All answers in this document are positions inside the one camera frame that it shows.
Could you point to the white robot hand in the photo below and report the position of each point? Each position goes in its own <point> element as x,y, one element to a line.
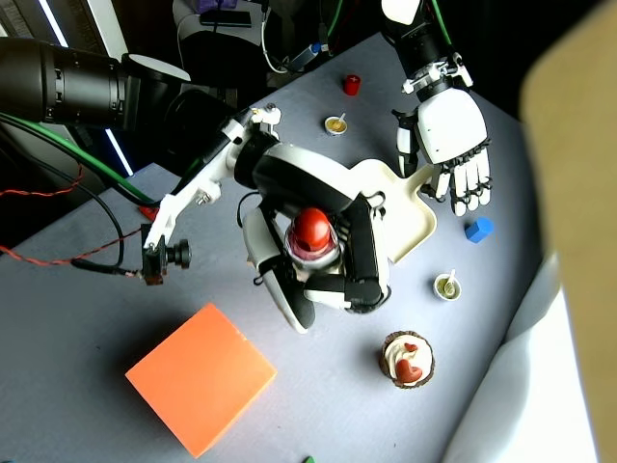
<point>308,173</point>
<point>450,125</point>

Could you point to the cream plastic dustpan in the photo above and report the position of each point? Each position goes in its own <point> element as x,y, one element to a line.
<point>410,226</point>

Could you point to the small bowl of yellow food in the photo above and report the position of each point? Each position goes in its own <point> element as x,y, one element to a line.
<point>336,125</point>

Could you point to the red cylinder with white cross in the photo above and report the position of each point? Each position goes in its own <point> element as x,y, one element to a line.
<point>352,85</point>

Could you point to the blue block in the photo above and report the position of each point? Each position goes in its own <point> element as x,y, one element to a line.
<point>478,230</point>

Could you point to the grey connector with blue end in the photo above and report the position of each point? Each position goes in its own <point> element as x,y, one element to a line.
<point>308,54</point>

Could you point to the blurred tan panel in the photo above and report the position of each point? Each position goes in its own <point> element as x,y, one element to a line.
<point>578,193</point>

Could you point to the black chair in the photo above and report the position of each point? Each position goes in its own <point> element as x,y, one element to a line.
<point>217,53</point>

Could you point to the small bowl of green food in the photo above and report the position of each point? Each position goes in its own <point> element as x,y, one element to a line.
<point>447,288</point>

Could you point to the red triangle block with holes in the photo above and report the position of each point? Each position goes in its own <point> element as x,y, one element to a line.
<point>147,213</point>

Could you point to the black flat device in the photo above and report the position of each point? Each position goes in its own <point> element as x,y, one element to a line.
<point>226,19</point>

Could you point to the toy cupcake with red hearts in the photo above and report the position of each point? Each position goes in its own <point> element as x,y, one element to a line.
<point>407,359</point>

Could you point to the orange box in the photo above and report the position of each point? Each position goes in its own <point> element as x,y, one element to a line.
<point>197,381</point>

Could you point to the grey table cloth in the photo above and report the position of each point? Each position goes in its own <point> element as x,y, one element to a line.
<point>313,410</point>

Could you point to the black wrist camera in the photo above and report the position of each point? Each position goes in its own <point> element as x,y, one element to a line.
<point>164,260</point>

